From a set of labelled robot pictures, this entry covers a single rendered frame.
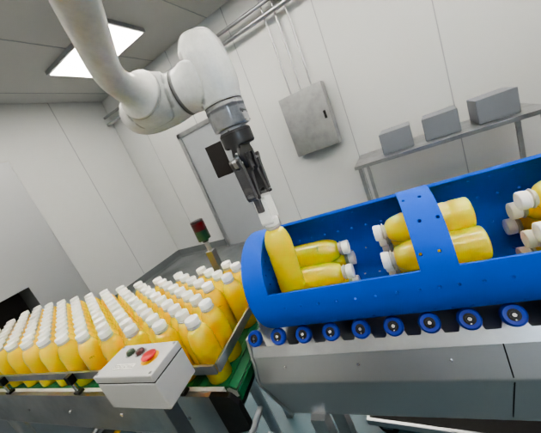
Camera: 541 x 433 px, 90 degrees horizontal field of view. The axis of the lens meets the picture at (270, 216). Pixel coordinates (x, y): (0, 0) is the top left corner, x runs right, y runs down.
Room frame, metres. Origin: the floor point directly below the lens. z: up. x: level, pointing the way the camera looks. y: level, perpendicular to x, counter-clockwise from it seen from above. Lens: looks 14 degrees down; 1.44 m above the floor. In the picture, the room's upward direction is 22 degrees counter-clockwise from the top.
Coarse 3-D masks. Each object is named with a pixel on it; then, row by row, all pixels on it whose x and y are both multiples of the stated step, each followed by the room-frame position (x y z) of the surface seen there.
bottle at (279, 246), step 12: (276, 228) 0.64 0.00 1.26; (264, 240) 0.65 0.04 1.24; (276, 240) 0.63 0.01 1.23; (288, 240) 0.63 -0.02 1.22; (276, 252) 0.62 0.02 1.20; (288, 252) 0.63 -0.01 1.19; (276, 264) 0.63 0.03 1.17; (288, 264) 0.62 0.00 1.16; (276, 276) 0.65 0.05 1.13; (288, 276) 0.62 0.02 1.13; (300, 276) 0.63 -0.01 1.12; (288, 288) 0.63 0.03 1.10; (300, 288) 0.63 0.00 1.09
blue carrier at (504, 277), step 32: (416, 192) 0.56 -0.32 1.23; (448, 192) 0.64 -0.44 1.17; (480, 192) 0.62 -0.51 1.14; (512, 192) 0.60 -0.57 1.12; (288, 224) 0.76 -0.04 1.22; (320, 224) 0.77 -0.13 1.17; (352, 224) 0.75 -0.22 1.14; (416, 224) 0.49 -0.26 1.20; (480, 224) 0.63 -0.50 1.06; (256, 256) 0.65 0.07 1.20; (416, 256) 0.47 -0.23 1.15; (448, 256) 0.44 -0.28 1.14; (512, 256) 0.40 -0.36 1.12; (256, 288) 0.61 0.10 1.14; (320, 288) 0.54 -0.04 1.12; (352, 288) 0.51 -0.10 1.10; (384, 288) 0.49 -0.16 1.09; (416, 288) 0.46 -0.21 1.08; (448, 288) 0.44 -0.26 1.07; (480, 288) 0.42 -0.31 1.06; (512, 288) 0.41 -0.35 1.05; (288, 320) 0.60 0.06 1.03; (320, 320) 0.58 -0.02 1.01
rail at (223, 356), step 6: (246, 312) 0.81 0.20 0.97; (240, 318) 0.78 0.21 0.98; (246, 318) 0.80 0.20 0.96; (240, 324) 0.76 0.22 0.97; (234, 330) 0.73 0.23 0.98; (240, 330) 0.75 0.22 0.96; (234, 336) 0.72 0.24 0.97; (228, 342) 0.69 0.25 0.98; (234, 342) 0.71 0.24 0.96; (228, 348) 0.68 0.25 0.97; (222, 354) 0.65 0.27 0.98; (228, 354) 0.67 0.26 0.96; (216, 360) 0.63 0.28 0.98; (222, 360) 0.64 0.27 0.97; (216, 366) 0.62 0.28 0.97; (222, 366) 0.63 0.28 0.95
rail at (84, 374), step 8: (200, 368) 0.64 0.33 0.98; (208, 368) 0.63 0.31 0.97; (0, 376) 1.10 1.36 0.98; (8, 376) 1.07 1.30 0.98; (16, 376) 1.04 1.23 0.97; (24, 376) 1.02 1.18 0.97; (32, 376) 0.99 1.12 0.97; (40, 376) 0.97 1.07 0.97; (48, 376) 0.95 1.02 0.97; (56, 376) 0.92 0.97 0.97; (64, 376) 0.90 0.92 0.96; (80, 376) 0.86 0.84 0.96; (88, 376) 0.84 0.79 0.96
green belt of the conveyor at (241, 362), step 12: (240, 336) 0.81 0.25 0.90; (240, 360) 0.70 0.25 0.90; (240, 372) 0.66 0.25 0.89; (252, 372) 0.68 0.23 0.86; (24, 384) 1.10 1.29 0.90; (36, 384) 1.06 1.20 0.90; (96, 384) 0.88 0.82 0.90; (192, 384) 0.68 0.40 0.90; (204, 384) 0.66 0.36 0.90; (228, 384) 0.63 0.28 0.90; (240, 384) 0.63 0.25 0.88; (240, 396) 0.61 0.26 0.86
